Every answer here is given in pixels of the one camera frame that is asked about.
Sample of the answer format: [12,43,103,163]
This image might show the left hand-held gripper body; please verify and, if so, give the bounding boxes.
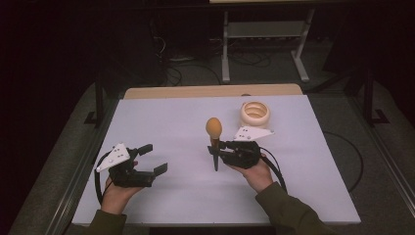
[95,142,158,189]

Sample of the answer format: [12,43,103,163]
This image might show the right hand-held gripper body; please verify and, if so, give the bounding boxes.
[218,125,275,170]

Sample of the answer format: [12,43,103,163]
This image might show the wooden spoon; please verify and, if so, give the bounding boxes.
[205,117,224,172]

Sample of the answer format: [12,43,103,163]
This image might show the person's left hand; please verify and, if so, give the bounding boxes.
[100,160,145,215]

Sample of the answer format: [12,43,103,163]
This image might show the person's right hand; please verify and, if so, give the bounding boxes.
[228,152,275,194]

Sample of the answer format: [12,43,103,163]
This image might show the white board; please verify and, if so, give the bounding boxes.
[71,95,362,226]

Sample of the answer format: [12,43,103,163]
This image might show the black metal stand leg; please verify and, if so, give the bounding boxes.
[83,75,106,127]
[361,68,392,127]

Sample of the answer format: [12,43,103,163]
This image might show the white metal stand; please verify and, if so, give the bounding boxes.
[220,9,316,84]

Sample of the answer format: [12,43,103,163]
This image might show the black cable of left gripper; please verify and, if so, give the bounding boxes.
[93,151,114,208]

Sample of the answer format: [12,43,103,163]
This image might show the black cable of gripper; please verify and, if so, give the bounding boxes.
[93,151,114,208]
[258,130,364,194]

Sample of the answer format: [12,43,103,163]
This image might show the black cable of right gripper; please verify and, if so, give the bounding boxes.
[258,130,364,194]

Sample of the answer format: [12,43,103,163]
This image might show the grey metal rail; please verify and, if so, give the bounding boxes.
[345,93,415,205]
[48,97,119,235]

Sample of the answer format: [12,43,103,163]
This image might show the black floor cables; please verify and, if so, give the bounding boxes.
[150,19,272,88]

